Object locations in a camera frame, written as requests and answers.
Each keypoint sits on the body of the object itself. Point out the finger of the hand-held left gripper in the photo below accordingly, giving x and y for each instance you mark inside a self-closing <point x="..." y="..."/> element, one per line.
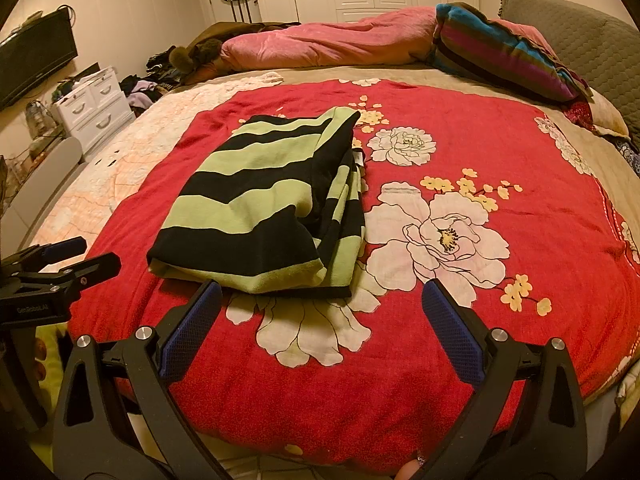
<point x="90" y="270"/>
<point x="65" y="249"/>

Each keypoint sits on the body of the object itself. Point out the red floral blanket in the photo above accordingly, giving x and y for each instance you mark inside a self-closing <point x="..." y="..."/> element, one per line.
<point x="525" y="170"/>

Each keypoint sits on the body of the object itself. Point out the beige pillow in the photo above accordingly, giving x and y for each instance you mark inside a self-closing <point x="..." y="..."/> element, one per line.
<point x="610" y="115"/>

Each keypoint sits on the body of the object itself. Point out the red patterned cloth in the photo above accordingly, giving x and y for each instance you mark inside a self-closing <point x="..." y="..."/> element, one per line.
<point x="579" y="112"/>

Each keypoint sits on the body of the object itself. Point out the pink quilt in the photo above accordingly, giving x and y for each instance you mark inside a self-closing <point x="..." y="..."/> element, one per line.
<point x="340" y="40"/>

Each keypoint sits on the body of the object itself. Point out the person's left hand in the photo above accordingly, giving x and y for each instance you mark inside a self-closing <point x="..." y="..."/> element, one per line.
<point x="38" y="355"/>

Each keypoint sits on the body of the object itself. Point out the white drawer cabinet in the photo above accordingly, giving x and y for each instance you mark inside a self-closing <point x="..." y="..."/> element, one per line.
<point x="95" y="107"/>

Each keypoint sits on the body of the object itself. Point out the green black striped frog sweater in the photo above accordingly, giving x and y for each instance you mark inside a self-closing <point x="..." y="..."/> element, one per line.
<point x="250" y="200"/>

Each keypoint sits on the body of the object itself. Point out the dark blue patterned cloth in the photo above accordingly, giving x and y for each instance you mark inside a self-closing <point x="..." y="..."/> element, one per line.
<point x="629" y="155"/>

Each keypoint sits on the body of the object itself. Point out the multicolour striped blanket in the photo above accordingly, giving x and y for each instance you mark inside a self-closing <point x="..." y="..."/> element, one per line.
<point x="500" y="55"/>

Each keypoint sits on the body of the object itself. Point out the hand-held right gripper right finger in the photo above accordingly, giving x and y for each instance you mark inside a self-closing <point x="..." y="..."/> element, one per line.
<point x="452" y="332"/>

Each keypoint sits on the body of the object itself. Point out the brown furry coat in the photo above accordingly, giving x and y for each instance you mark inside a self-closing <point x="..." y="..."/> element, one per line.
<point x="210" y="47"/>

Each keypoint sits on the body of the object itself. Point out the white padded bed frame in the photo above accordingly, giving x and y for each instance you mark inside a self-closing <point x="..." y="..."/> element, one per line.
<point x="45" y="180"/>

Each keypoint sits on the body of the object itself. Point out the pile of clothes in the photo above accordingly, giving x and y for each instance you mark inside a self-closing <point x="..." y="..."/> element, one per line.
<point x="147" y="80"/>

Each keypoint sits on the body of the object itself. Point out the yellow green mat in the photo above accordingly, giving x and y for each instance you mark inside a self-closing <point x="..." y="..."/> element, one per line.
<point x="50" y="329"/>

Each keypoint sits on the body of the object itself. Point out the black flat television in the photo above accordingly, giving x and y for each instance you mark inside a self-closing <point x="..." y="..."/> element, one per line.
<point x="32" y="60"/>

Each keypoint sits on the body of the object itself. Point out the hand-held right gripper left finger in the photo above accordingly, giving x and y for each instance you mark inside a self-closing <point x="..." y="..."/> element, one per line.
<point x="190" y="332"/>

